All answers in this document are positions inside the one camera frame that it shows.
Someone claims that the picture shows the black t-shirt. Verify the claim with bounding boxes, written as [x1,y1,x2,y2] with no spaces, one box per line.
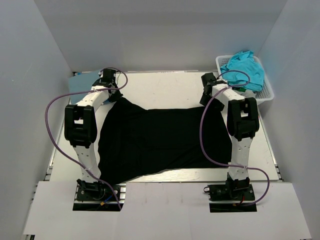
[98,98,232,185]

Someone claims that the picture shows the folded light blue t-shirt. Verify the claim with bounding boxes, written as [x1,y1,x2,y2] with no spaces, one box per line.
[68,70,100,93]

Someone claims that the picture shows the white plastic basket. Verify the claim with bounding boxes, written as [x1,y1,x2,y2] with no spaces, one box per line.
[215,51,275,104]

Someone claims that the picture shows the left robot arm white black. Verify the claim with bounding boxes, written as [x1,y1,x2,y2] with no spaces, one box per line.
[64,68,123,200]

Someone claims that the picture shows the turquoise t-shirt in basket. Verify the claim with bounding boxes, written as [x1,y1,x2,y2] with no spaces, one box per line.
[218,50,265,92]

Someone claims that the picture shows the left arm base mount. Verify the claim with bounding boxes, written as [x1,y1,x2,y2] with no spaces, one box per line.
[72,179,126,212]

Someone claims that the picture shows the grey garment in basket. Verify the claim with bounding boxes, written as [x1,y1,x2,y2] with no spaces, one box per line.
[242,90,256,98]

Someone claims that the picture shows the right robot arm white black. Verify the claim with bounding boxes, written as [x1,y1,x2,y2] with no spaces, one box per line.
[199,72,260,200]

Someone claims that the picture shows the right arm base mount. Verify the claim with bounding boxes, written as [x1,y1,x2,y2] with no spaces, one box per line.
[203,177,257,213]

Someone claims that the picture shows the green garment in basket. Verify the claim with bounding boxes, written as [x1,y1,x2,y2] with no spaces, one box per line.
[232,87,246,92]

